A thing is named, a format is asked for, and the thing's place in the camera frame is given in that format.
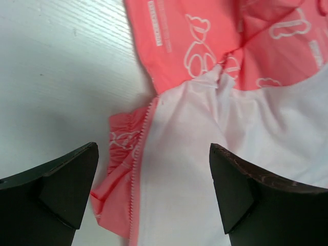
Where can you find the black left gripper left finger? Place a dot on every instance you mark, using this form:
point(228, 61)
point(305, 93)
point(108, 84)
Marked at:
point(45, 205)

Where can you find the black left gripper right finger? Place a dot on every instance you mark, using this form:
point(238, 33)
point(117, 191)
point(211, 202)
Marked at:
point(258, 207)

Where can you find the pink printed hooded jacket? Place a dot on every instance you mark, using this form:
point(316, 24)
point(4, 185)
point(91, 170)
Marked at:
point(250, 76)

